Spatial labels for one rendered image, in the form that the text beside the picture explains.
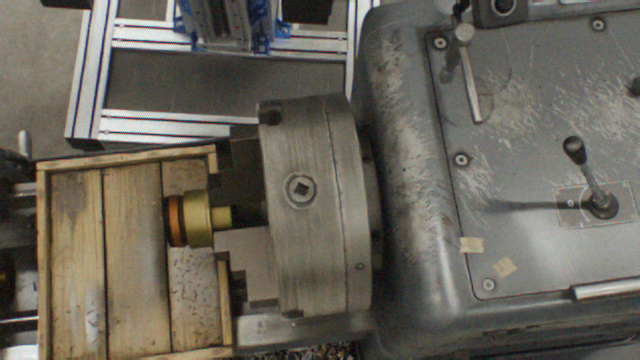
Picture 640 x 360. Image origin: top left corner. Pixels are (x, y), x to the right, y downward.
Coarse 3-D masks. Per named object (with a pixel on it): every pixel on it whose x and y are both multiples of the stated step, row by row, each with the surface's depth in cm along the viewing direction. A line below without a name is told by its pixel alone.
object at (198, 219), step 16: (192, 192) 101; (176, 208) 99; (192, 208) 99; (208, 208) 99; (224, 208) 100; (176, 224) 99; (192, 224) 99; (208, 224) 98; (224, 224) 100; (176, 240) 100; (192, 240) 100; (208, 240) 100
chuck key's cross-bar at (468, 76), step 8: (456, 0) 81; (456, 8) 80; (456, 16) 80; (456, 24) 80; (464, 48) 79; (464, 56) 79; (464, 64) 78; (464, 72) 78; (472, 72) 78; (464, 80) 78; (472, 80) 78; (472, 88) 77; (472, 96) 77; (472, 104) 77; (480, 104) 77; (472, 112) 77; (480, 112) 77; (472, 120) 77; (480, 120) 76
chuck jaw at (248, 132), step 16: (272, 112) 97; (240, 128) 96; (256, 128) 96; (240, 144) 94; (256, 144) 95; (224, 160) 98; (240, 160) 96; (256, 160) 96; (208, 176) 101; (224, 176) 97; (240, 176) 97; (256, 176) 98; (208, 192) 98; (224, 192) 99; (240, 192) 99; (256, 192) 99
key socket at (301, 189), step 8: (304, 176) 89; (296, 184) 89; (304, 184) 89; (312, 184) 89; (288, 192) 88; (296, 192) 91; (304, 192) 91; (312, 192) 89; (296, 200) 88; (304, 200) 88
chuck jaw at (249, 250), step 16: (224, 240) 100; (240, 240) 100; (256, 240) 100; (224, 256) 101; (240, 256) 99; (256, 256) 99; (272, 256) 99; (240, 272) 99; (256, 272) 98; (272, 272) 98; (256, 288) 97; (272, 288) 97; (256, 304) 98; (272, 304) 99
